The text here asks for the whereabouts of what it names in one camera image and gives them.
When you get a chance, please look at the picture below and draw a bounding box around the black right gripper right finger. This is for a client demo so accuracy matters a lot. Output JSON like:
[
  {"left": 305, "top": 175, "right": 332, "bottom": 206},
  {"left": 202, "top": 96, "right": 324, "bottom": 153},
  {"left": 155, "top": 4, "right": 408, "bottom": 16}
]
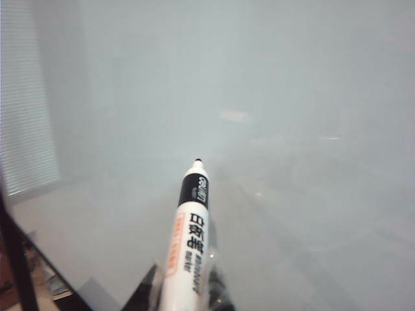
[{"left": 207, "top": 251, "right": 236, "bottom": 311}]

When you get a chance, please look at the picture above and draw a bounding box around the white black whiteboard marker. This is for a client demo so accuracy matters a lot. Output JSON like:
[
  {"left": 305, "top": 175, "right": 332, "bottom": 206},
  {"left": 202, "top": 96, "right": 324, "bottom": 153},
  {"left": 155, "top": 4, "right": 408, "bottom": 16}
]
[{"left": 158, "top": 157, "right": 217, "bottom": 311}]

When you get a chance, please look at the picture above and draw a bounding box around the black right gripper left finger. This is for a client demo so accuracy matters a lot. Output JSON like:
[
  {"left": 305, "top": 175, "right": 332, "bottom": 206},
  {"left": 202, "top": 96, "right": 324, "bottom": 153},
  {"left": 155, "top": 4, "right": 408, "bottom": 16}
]
[{"left": 124, "top": 259, "right": 165, "bottom": 311}]

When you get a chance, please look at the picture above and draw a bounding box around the white whiteboard black frame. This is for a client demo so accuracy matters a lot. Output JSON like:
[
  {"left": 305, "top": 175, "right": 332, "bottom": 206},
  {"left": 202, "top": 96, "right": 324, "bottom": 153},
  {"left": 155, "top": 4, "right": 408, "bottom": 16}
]
[{"left": 0, "top": 0, "right": 415, "bottom": 311}]

